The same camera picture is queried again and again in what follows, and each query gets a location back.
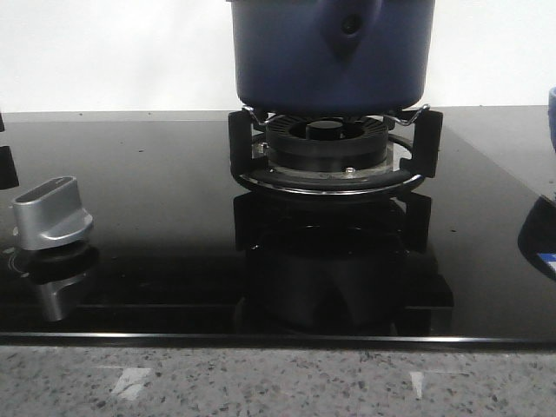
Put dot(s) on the blue bowl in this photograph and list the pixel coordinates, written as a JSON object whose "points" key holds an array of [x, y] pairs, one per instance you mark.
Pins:
{"points": [[551, 114]]}

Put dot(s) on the blue cooking pot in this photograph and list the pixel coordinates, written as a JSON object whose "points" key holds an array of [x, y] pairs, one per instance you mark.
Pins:
{"points": [[331, 58]]}

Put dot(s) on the black pot support grate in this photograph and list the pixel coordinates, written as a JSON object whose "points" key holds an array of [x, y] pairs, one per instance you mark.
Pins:
{"points": [[412, 156]]}

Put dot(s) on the black gas burner head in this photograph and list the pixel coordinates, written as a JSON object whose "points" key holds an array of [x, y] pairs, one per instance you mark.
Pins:
{"points": [[326, 144]]}

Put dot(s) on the black glass stove top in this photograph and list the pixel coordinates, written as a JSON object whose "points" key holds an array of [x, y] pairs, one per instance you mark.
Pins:
{"points": [[180, 254]]}

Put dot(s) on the silver stove knob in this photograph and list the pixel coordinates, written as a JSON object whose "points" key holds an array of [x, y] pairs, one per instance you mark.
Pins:
{"points": [[51, 215]]}

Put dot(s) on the black left burner grate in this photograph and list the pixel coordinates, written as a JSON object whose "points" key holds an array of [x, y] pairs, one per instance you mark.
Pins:
{"points": [[8, 174]]}

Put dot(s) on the blue white stove label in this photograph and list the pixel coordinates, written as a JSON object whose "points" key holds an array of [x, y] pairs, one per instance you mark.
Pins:
{"points": [[547, 264]]}

